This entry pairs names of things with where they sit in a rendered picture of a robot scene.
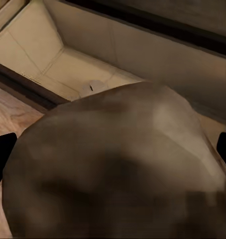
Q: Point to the cabinet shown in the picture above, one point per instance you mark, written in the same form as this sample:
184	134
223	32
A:
50	48

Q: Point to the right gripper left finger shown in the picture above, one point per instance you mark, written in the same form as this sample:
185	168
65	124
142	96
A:
7	143

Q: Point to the pillar candle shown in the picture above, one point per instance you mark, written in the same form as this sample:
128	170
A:
92	87
131	162

